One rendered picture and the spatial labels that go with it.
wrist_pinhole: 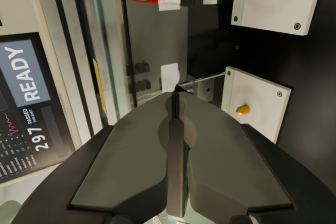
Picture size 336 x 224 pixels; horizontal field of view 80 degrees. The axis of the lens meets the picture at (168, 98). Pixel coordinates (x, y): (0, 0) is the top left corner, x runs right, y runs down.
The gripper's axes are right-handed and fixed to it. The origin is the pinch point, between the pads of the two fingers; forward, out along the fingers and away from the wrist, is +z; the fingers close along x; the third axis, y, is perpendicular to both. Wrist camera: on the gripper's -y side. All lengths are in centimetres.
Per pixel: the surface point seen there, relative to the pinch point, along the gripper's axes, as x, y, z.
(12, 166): -29.8, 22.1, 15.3
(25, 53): -22.8, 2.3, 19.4
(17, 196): -415, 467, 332
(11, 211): -92, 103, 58
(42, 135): -24.5, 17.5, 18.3
